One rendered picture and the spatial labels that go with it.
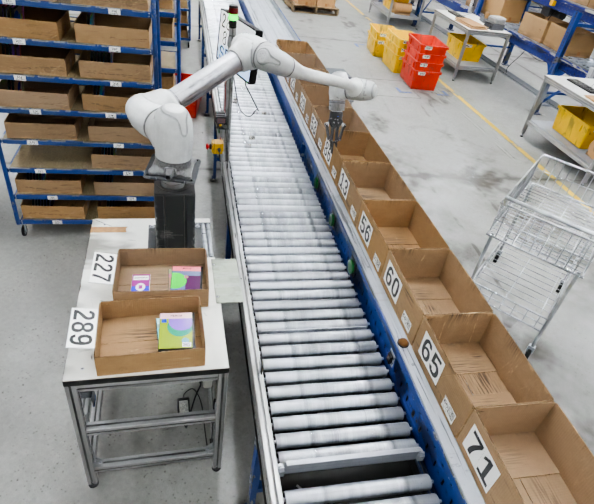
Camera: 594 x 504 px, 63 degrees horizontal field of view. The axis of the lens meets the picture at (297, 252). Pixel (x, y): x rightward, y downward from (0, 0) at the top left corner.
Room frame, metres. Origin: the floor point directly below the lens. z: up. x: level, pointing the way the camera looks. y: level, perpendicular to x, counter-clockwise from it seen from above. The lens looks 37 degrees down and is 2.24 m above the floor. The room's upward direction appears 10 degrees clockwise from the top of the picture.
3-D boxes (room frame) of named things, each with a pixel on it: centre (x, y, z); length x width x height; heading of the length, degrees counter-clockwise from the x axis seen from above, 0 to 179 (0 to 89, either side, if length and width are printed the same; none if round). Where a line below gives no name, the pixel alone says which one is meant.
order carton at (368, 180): (2.31, -0.35, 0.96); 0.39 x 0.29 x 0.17; 17
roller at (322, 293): (1.69, -0.07, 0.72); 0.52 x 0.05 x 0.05; 107
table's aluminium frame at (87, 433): (1.57, 0.61, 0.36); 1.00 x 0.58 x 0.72; 18
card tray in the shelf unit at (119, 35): (2.98, 1.28, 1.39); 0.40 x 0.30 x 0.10; 105
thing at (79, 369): (1.57, 0.61, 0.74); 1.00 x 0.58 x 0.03; 18
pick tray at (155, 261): (1.57, 0.55, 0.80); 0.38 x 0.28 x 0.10; 107
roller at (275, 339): (1.44, -0.14, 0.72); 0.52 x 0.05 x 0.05; 107
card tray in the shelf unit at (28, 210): (2.84, 1.75, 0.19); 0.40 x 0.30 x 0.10; 105
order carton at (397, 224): (1.94, -0.47, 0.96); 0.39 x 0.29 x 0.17; 17
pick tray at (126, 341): (1.25, 0.49, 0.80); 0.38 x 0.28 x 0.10; 110
